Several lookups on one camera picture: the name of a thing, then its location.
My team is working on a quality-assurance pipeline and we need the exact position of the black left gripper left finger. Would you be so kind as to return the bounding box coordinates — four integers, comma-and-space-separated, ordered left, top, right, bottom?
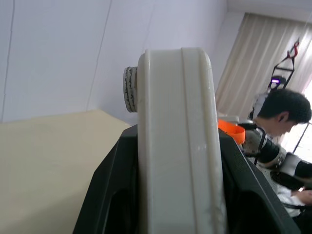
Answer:
73, 124, 139, 234

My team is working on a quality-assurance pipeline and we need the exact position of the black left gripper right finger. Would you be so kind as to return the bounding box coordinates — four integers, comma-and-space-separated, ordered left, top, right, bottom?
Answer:
218, 128, 303, 234

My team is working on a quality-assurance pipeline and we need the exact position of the white plastic case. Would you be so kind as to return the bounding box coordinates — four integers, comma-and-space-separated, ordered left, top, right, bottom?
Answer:
123, 46, 226, 234

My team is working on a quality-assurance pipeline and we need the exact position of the orange strap object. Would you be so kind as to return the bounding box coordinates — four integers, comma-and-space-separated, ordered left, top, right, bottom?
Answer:
218, 118, 246, 145

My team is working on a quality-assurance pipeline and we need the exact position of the person in white shirt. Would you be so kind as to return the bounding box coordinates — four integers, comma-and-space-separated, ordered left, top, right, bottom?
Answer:
252, 89, 312, 217

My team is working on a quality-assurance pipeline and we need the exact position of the black stand with red hook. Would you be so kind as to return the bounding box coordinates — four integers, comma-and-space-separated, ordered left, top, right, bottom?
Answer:
267, 36, 302, 95

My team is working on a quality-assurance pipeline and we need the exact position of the beige curtain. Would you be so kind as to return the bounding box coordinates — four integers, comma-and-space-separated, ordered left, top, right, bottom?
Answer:
215, 12, 312, 153

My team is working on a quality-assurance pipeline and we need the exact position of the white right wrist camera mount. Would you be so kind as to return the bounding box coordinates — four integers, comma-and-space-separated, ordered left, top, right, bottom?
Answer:
281, 152, 307, 176

